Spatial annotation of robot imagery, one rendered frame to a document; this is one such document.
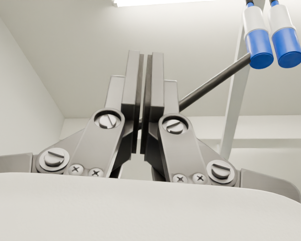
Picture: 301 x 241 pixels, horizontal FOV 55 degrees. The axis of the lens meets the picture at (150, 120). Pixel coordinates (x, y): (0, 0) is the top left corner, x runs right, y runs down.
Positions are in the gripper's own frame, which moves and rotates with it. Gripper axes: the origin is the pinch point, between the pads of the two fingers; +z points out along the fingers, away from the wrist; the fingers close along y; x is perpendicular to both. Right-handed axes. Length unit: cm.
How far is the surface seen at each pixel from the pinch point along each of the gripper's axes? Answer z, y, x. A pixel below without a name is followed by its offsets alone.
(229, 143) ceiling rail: 108, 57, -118
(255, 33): 63, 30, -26
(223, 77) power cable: 51, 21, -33
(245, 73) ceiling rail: 95, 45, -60
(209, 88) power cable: 48, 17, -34
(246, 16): 73, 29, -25
